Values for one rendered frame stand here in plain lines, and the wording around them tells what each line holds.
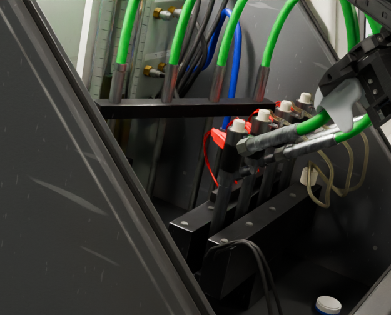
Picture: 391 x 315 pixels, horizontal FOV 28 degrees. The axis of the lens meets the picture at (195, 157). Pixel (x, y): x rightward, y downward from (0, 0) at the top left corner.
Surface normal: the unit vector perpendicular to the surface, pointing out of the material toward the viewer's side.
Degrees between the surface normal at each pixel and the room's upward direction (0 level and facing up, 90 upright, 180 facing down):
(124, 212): 90
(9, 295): 90
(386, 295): 0
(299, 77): 90
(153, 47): 90
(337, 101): 101
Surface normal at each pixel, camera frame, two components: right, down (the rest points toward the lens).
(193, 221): 0.18, -0.92
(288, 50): -0.49, 0.22
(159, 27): 0.85, 0.33
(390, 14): -0.88, 0.23
